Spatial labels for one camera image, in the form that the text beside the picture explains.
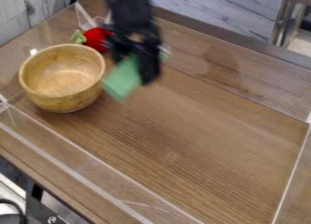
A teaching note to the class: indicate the green rectangular block stick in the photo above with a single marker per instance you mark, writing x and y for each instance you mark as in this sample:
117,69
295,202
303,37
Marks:
123,79

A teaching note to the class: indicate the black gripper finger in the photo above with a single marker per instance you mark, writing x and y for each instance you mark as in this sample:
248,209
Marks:
148,64
119,54

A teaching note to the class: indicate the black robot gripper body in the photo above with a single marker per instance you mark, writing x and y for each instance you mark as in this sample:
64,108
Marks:
133,26

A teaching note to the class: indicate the metal table leg background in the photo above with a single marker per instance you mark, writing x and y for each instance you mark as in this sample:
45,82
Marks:
289,17

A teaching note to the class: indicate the brown wooden bowl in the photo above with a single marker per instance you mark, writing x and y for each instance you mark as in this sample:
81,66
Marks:
61,77

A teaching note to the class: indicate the red toy radish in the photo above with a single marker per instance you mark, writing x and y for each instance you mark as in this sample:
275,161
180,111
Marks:
92,38

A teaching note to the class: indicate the black table frame leg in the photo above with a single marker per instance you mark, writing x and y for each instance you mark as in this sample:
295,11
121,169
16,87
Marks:
36,210

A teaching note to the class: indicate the clear acrylic front barrier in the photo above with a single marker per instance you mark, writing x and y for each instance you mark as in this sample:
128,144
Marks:
93,188

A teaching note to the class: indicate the clear acrylic corner bracket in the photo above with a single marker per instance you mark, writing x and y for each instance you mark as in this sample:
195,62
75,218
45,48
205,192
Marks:
87,21

